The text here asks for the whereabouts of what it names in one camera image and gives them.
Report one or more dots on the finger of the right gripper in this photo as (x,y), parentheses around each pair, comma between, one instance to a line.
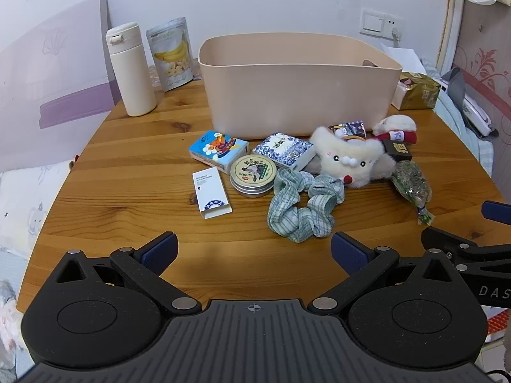
(462,251)
(497,211)

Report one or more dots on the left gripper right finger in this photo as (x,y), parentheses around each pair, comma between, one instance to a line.
(413,313)

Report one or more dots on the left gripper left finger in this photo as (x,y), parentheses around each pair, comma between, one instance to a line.
(98,312)

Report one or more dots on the green dried-herb packet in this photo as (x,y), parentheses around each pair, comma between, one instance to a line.
(411,183)

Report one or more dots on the white red plush roll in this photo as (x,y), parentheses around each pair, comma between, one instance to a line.
(400,128)

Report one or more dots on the white red-dot small box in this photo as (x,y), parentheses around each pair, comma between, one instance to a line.
(212,200)

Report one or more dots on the purple cartoon small box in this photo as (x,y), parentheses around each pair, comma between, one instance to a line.
(349,130)

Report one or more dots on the blue cartoon card box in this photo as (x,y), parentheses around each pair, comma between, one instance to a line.
(219,150)

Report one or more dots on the blue white porcelain-pattern box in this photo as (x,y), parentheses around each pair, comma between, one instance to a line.
(286,151)

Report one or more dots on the black gold-character box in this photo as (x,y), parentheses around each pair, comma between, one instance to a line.
(398,151)

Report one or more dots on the white plush toy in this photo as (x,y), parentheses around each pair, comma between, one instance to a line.
(355,162)

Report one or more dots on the gold tissue box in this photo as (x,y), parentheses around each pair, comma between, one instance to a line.
(415,91)

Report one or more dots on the green plaid scrunchie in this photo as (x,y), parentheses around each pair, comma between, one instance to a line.
(302,204)

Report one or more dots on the white paper sheet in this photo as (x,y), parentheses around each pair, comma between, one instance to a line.
(407,58)

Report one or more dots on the round metal tin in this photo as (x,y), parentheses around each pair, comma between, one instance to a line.
(253,175)

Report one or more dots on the pink purple headboard panel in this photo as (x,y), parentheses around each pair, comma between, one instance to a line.
(57,87)

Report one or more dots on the cream thermos bottle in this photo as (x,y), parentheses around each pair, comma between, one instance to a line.
(128,59)

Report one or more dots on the beige plastic storage bin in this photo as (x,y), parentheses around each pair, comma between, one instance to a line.
(260,83)

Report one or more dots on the banana chips pouch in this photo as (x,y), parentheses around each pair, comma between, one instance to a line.
(171,51)

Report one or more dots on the white device with grey strap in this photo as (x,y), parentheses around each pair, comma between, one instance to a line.
(472,114)

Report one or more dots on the white wall switch socket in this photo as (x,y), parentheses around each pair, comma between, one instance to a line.
(381,25)

